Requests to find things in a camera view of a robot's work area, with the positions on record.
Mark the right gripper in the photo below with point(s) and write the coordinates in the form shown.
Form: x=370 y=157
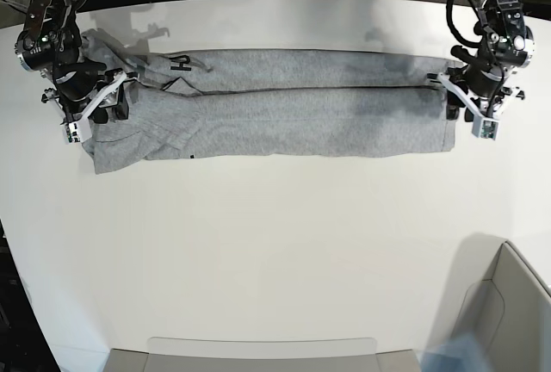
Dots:
x=73 y=83

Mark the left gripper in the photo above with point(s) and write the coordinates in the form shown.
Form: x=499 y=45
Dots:
x=483 y=77

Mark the grey T-shirt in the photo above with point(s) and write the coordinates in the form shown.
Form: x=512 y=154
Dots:
x=259 y=102

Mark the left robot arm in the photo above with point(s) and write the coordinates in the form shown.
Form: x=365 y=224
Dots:
x=498 y=22

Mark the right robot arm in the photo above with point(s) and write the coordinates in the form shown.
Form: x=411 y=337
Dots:
x=51 y=43

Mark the grey box at right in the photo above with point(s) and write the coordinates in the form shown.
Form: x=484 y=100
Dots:
x=511 y=311

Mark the blue blurred object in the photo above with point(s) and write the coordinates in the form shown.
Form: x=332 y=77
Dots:
x=463 y=353

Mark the grey tray at bottom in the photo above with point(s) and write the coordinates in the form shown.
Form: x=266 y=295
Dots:
x=177 y=354

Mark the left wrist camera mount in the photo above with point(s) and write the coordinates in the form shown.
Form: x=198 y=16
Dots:
x=484 y=124

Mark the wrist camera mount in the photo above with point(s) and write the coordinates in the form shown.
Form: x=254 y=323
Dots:
x=78 y=129
x=484 y=124

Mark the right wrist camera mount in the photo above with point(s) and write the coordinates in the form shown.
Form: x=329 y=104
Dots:
x=78 y=129

